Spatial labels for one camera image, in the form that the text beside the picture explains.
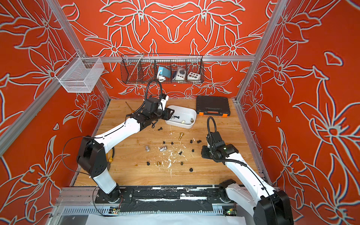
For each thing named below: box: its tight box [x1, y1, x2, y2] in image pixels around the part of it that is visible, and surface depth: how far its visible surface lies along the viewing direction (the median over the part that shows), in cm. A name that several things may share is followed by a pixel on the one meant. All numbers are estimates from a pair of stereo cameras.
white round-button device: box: [172, 66, 187, 81], surface depth 93 cm
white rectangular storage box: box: [165, 105, 197, 129], surface depth 108 cm
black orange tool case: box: [195, 95, 231, 118], surface depth 115 cm
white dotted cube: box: [187, 71, 201, 81], surface depth 96 cm
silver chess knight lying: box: [158, 146, 168, 152], surface depth 92 cm
